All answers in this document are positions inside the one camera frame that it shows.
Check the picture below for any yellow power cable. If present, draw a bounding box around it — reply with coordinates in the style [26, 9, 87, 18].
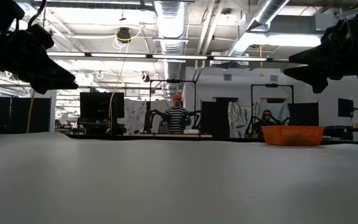
[25, 90, 36, 134]

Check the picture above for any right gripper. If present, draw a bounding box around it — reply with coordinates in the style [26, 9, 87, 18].
[283, 6, 358, 95]

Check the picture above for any thin yellow hanging cable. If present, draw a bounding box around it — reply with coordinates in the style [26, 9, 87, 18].
[108, 30, 127, 130]

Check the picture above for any large black monitor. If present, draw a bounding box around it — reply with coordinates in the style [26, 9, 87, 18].
[79, 91, 126, 119]

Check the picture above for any silver ventilation duct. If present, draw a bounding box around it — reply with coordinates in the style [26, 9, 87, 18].
[152, 0, 190, 100]
[228, 0, 291, 57]

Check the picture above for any dark background desk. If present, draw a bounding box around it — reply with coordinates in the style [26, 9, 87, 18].
[320, 125, 358, 141]

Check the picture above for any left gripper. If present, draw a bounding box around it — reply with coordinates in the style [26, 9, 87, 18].
[0, 23, 79, 95]

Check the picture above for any black rig frame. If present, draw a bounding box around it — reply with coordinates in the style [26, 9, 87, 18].
[249, 83, 295, 133]
[149, 79, 198, 133]

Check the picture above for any person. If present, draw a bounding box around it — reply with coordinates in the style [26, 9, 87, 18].
[163, 93, 188, 134]
[253, 109, 280, 136]

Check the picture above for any black ceiling cable reel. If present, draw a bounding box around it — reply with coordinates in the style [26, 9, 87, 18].
[116, 26, 132, 44]

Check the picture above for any patterned white cloth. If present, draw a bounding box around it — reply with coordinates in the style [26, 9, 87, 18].
[227, 101, 260, 138]
[124, 99, 148, 135]

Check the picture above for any small black monitor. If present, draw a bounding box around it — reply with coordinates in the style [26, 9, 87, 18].
[337, 98, 354, 118]

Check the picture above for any black panel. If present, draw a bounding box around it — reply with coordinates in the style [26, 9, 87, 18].
[200, 100, 229, 139]

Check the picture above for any ceiling light strip rail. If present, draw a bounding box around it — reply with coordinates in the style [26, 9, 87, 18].
[47, 50, 291, 64]

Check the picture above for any orange plastic basket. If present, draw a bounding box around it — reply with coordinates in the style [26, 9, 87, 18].
[262, 125, 325, 146]

